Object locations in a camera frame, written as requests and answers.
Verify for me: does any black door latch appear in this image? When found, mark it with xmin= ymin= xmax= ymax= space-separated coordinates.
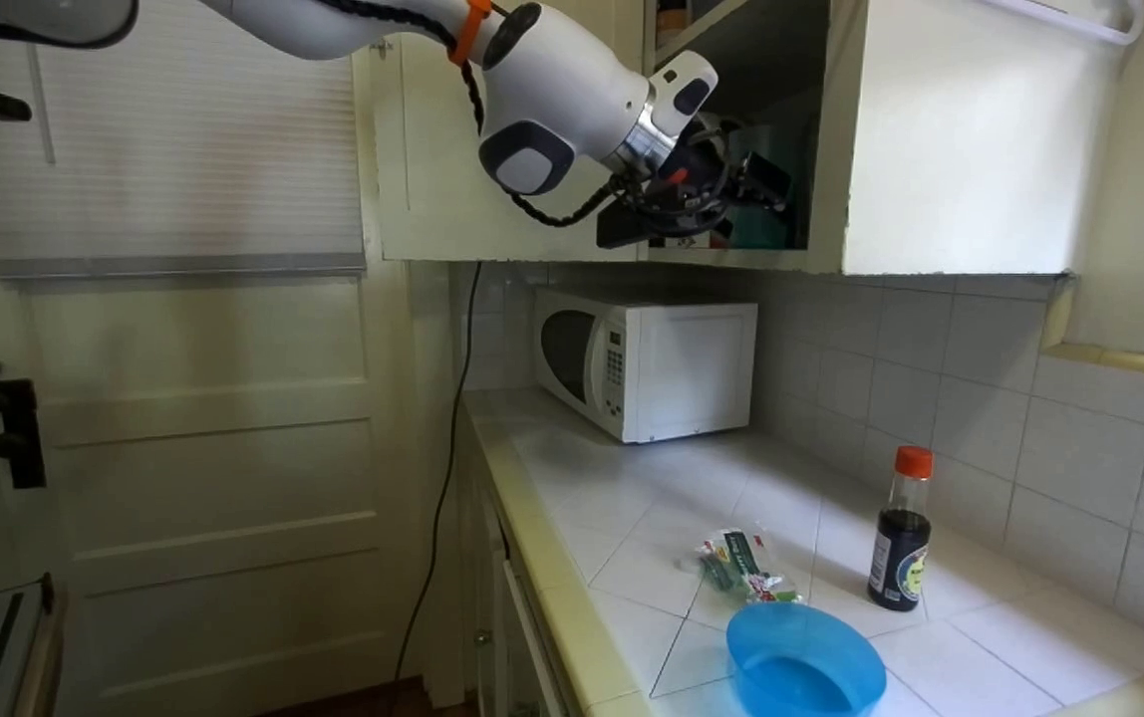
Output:
xmin=0 ymin=376 xmax=52 ymax=493

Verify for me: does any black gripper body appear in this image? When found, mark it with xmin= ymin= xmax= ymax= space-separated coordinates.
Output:
xmin=614 ymin=125 xmax=740 ymax=224

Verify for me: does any white wall cupboard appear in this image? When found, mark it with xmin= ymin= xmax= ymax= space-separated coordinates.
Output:
xmin=362 ymin=0 xmax=1131 ymax=281

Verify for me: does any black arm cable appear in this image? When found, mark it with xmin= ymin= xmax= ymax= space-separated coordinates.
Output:
xmin=457 ymin=58 xmax=630 ymax=230

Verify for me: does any teal blue plastic cup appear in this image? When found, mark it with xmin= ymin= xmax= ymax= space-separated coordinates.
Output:
xmin=730 ymin=198 xmax=812 ymax=250

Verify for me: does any soy sauce bottle, orange cap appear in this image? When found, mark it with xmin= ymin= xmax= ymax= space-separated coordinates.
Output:
xmin=867 ymin=444 xmax=942 ymax=614

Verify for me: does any white door blind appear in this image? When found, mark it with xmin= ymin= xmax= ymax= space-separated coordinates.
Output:
xmin=0 ymin=0 xmax=370 ymax=287

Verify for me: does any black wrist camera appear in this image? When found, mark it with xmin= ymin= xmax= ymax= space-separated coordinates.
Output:
xmin=594 ymin=194 xmax=701 ymax=250

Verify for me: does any black power cable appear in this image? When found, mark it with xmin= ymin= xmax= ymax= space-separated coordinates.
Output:
xmin=386 ymin=258 xmax=487 ymax=688

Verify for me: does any blue plastic bowl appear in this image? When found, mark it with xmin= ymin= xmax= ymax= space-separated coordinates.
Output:
xmin=720 ymin=599 xmax=893 ymax=717

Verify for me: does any white panel door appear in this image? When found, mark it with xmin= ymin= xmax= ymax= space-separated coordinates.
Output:
xmin=3 ymin=263 xmax=427 ymax=717

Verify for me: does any white microwave oven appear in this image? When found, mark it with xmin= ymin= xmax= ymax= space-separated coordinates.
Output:
xmin=529 ymin=287 xmax=763 ymax=445

